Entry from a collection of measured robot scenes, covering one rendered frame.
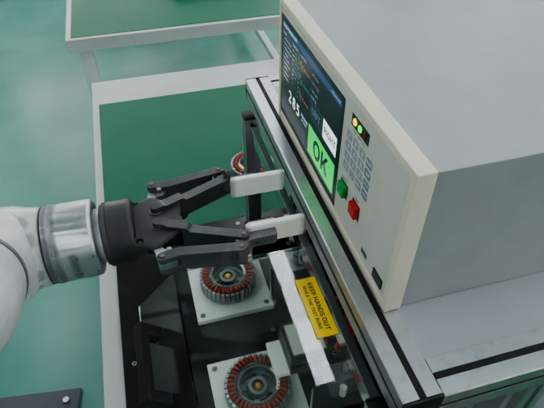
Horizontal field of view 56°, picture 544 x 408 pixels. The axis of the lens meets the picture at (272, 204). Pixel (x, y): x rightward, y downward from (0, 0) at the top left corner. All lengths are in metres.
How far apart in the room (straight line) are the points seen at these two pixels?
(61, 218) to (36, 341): 1.51
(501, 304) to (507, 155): 0.21
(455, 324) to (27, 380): 1.61
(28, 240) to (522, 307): 0.56
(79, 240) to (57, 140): 2.42
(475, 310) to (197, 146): 1.00
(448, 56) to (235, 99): 1.06
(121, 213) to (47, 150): 2.36
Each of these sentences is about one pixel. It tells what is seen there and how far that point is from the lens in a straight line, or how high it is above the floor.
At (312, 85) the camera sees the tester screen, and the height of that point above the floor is 1.26.
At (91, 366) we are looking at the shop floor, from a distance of 1.95.
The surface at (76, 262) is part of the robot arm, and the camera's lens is 0.59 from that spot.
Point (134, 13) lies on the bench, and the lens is 2.33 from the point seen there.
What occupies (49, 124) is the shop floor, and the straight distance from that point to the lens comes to 3.14.
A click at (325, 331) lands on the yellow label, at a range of 0.65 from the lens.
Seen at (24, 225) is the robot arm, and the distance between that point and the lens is 0.60.
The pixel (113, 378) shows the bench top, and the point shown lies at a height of 0.75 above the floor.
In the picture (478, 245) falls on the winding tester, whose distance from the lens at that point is 0.60.
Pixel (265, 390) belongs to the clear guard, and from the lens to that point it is 0.61.
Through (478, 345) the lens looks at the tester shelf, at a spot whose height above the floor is 1.11.
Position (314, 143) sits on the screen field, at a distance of 0.74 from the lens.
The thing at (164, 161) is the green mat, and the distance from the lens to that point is 1.42.
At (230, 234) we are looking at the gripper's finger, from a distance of 0.58.
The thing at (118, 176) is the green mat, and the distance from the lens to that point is 1.40.
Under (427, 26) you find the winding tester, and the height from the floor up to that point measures 1.32.
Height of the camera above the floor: 1.61
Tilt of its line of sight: 43 degrees down
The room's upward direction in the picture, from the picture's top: straight up
